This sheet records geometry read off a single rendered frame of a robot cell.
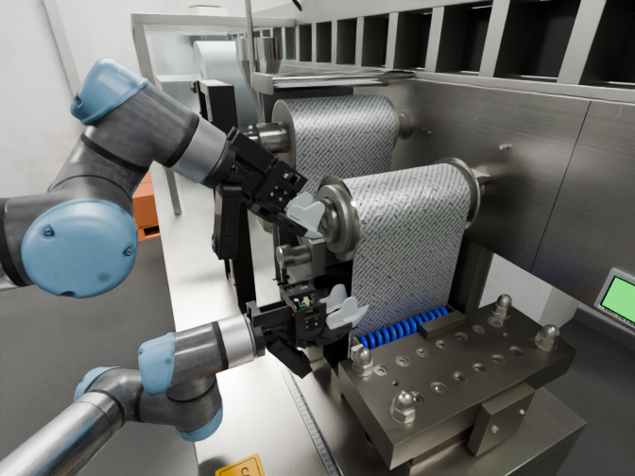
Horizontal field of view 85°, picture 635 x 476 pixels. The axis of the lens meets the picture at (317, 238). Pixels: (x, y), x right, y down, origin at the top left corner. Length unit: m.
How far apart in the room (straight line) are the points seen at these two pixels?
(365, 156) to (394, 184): 0.22
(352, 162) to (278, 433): 0.55
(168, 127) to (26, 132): 3.63
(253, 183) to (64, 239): 0.26
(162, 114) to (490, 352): 0.63
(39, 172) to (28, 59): 0.94
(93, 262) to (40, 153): 3.76
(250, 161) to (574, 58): 0.49
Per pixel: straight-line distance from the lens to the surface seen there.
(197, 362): 0.53
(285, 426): 0.72
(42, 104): 4.00
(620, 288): 0.67
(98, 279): 0.33
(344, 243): 0.55
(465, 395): 0.64
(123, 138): 0.43
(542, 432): 0.82
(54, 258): 0.32
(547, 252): 0.72
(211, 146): 0.45
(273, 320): 0.54
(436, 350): 0.68
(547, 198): 0.70
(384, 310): 0.68
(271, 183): 0.48
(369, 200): 0.55
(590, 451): 2.08
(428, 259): 0.67
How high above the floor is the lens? 1.50
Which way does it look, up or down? 29 degrees down
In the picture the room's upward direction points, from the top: straight up
